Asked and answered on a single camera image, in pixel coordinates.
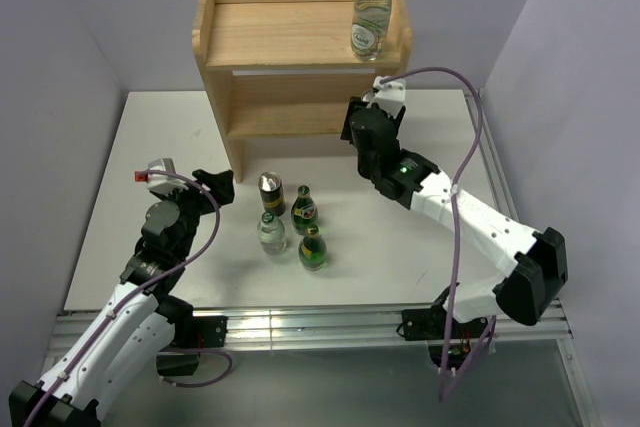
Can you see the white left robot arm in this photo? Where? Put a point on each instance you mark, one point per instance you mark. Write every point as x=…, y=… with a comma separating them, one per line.
x=140, y=318

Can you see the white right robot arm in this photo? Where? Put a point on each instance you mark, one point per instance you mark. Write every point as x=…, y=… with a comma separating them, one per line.
x=531, y=265

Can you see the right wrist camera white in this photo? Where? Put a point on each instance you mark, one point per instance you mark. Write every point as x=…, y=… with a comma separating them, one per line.
x=389, y=96

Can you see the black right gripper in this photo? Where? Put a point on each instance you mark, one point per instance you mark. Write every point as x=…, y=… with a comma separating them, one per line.
x=354, y=103

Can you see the clear water bottle front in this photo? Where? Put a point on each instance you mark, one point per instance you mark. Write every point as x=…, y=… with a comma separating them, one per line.
x=271, y=234

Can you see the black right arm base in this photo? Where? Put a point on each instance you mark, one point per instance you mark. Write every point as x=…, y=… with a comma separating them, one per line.
x=428, y=324

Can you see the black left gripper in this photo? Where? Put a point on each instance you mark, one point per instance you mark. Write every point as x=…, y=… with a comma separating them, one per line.
x=220, y=183

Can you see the green glass bottle front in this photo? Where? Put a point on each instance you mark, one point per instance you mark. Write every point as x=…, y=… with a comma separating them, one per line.
x=312, y=249

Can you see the green glass bottle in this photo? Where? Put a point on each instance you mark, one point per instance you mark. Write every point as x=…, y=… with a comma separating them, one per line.
x=312, y=249
x=304, y=211

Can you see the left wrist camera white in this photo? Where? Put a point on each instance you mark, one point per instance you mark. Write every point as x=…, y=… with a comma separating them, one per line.
x=159, y=177

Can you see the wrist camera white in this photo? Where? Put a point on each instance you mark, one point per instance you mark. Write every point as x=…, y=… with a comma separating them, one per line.
x=389, y=96
x=159, y=177

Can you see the aluminium rail frame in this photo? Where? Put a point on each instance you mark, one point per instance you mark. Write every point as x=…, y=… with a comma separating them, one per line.
x=383, y=259

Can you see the clear water bottle shelf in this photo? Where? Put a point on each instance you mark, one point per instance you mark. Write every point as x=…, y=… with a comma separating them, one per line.
x=370, y=23

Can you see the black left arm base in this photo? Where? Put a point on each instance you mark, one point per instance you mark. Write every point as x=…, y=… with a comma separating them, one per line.
x=193, y=333

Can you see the wooden two-tier shelf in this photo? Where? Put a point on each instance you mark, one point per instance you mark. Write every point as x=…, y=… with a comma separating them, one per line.
x=284, y=68

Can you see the black beverage can left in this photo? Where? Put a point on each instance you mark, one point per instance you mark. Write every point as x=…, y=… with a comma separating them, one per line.
x=271, y=193

